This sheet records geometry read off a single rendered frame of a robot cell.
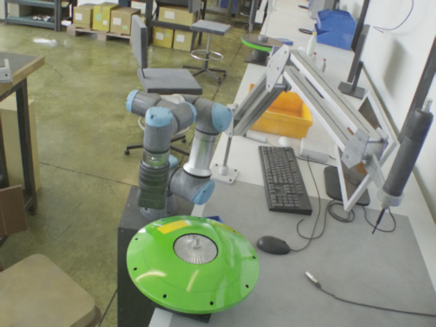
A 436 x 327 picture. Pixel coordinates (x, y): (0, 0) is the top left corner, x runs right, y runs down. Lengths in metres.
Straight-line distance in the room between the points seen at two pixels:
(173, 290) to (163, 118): 0.38
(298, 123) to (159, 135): 1.08
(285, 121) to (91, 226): 1.41
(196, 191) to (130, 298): 0.56
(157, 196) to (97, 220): 1.70
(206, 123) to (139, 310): 0.81
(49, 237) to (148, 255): 1.72
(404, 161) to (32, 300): 1.19
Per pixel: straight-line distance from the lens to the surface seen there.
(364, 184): 1.43
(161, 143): 0.96
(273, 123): 1.93
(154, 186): 1.01
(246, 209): 1.41
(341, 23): 4.11
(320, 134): 2.09
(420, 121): 0.75
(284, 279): 1.20
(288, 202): 1.47
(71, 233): 2.64
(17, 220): 1.57
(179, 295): 0.89
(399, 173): 0.79
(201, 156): 1.24
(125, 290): 1.59
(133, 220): 1.40
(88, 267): 2.42
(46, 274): 1.55
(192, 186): 1.27
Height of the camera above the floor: 1.74
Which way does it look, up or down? 32 degrees down
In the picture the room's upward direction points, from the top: 10 degrees clockwise
